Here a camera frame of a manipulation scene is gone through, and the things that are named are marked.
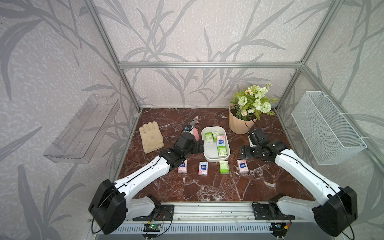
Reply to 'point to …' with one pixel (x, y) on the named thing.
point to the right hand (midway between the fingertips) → (247, 151)
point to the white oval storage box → (210, 151)
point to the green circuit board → (152, 227)
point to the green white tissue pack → (208, 138)
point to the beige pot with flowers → (246, 107)
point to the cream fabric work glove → (152, 138)
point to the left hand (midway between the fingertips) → (197, 141)
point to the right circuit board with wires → (279, 229)
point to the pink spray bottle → (194, 131)
